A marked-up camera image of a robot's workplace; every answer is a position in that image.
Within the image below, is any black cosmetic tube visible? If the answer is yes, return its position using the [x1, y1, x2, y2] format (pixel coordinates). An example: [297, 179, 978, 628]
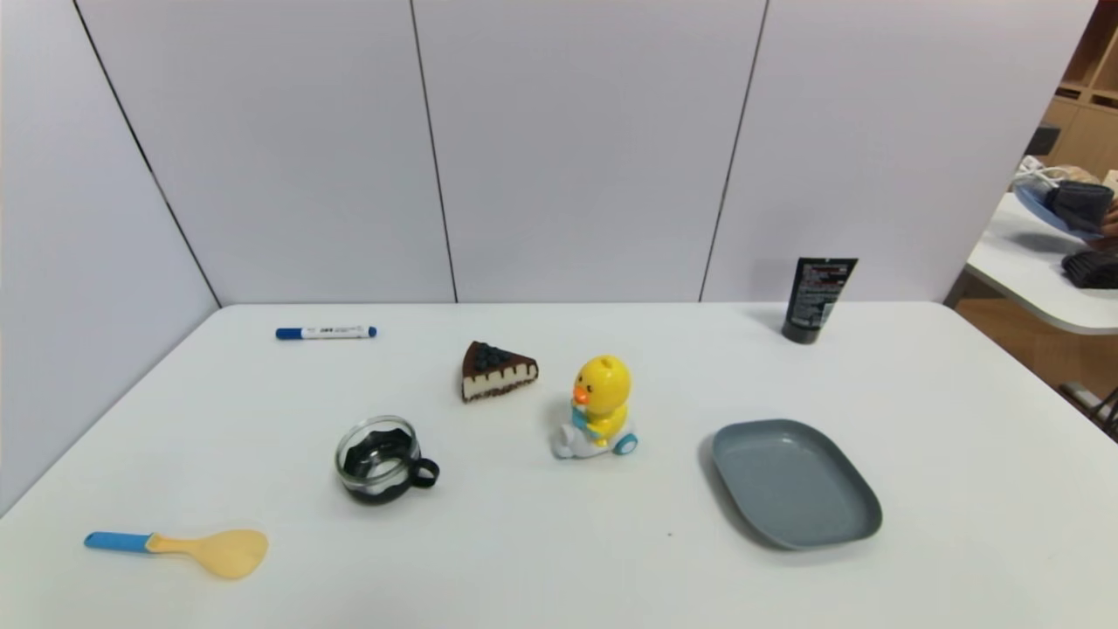
[781, 257, 859, 345]

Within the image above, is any grey plastic dish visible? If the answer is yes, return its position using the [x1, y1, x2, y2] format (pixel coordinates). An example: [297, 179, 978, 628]
[710, 419, 883, 551]

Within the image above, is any chocolate blueberry cake slice toy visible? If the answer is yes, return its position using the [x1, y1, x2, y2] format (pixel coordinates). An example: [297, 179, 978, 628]
[460, 341, 540, 404]

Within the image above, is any yellow duck toy on scooter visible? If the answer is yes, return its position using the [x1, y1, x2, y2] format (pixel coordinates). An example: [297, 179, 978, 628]
[551, 354, 639, 460]

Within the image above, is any glass cup with black holder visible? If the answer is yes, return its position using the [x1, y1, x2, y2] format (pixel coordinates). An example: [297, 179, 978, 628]
[335, 415, 440, 506]

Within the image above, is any blue and white marker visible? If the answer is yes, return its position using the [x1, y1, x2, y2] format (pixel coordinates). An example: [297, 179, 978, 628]
[275, 326, 378, 341]

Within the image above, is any white side table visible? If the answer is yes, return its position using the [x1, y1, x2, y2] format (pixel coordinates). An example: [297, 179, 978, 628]
[964, 191, 1118, 336]

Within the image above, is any dark grey and blue bundle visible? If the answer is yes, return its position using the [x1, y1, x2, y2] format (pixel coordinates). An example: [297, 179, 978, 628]
[1011, 156, 1118, 243]

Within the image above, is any black ribbed item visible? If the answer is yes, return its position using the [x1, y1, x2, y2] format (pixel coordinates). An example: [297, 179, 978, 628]
[1060, 250, 1118, 290]

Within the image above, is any black chair base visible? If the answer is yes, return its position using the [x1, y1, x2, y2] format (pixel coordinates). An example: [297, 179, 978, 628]
[1059, 381, 1118, 440]

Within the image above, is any wooden shelf unit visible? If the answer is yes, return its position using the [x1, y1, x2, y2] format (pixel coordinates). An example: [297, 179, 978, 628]
[1011, 0, 1118, 189]

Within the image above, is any yellow spoon with blue handle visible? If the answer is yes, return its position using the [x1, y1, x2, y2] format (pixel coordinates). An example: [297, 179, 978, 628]
[84, 529, 270, 581]

